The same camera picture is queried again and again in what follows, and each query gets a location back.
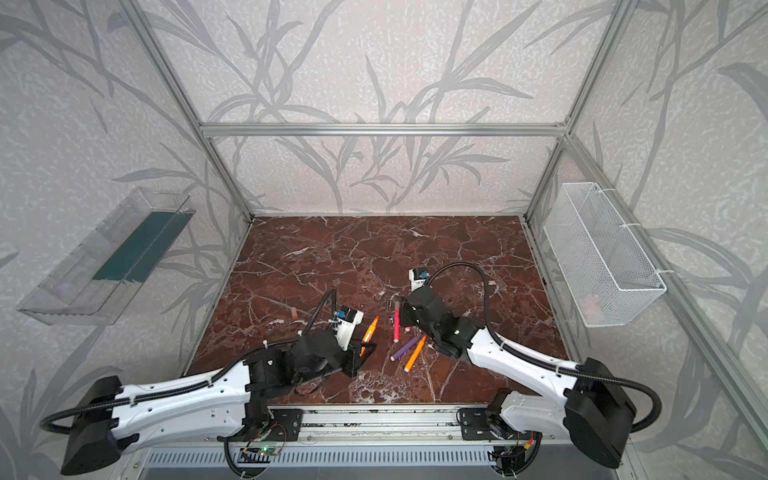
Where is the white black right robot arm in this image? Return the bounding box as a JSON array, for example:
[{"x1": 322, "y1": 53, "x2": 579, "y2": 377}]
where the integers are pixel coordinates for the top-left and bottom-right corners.
[{"x1": 400, "y1": 285, "x2": 637, "y2": 469}]

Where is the orange pen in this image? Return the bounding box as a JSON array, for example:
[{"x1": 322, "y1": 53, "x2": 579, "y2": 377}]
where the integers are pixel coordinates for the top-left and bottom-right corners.
[
  {"x1": 360, "y1": 317, "x2": 379, "y2": 356},
  {"x1": 404, "y1": 336, "x2": 427, "y2": 372}
]

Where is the aluminium frame post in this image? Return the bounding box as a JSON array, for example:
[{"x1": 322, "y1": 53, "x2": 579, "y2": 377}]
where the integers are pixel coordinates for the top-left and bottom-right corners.
[{"x1": 118, "y1": 0, "x2": 254, "y2": 223}]

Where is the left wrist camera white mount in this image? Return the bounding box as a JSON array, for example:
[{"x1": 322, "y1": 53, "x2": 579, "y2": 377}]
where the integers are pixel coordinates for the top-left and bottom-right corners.
[{"x1": 330, "y1": 306, "x2": 364, "y2": 351}]

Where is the clear plastic wall tray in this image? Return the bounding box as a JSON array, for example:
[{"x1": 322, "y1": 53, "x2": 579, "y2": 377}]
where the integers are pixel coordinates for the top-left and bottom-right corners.
[{"x1": 18, "y1": 188, "x2": 196, "y2": 326}]

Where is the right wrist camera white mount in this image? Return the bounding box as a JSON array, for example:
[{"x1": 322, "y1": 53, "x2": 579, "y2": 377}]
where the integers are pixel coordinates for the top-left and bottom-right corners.
[{"x1": 408, "y1": 267, "x2": 430, "y2": 291}]

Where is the purple marker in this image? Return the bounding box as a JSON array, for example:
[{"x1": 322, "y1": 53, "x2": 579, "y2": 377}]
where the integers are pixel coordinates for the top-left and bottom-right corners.
[{"x1": 390, "y1": 336, "x2": 421, "y2": 362}]

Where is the white wire mesh basket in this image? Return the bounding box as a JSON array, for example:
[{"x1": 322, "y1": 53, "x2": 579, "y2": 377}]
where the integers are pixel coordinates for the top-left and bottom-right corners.
[{"x1": 544, "y1": 182, "x2": 667, "y2": 328}]

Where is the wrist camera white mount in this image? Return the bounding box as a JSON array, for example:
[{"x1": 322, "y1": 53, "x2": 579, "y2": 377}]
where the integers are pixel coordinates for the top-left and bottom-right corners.
[
  {"x1": 408, "y1": 267, "x2": 430, "y2": 291},
  {"x1": 330, "y1": 306, "x2": 364, "y2": 351}
]

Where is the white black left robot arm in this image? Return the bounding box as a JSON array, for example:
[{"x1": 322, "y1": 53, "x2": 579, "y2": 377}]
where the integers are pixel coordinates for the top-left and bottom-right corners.
[{"x1": 40, "y1": 330, "x2": 377, "y2": 476}]

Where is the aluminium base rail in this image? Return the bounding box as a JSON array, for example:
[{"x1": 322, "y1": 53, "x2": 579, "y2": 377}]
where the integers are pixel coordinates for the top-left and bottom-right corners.
[{"x1": 137, "y1": 403, "x2": 631, "y2": 448}]

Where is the black corrugated right cable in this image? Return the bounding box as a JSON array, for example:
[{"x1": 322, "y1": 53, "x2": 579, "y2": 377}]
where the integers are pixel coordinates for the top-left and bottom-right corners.
[{"x1": 425, "y1": 261, "x2": 664, "y2": 433}]

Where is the horizontal aluminium crossbar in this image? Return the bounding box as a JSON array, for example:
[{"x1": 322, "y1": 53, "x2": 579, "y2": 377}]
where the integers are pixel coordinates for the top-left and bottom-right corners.
[{"x1": 200, "y1": 123, "x2": 566, "y2": 137}]

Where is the thick pink marker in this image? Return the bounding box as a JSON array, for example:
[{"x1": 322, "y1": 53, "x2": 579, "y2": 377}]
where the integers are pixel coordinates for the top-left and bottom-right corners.
[{"x1": 393, "y1": 301, "x2": 400, "y2": 343}]

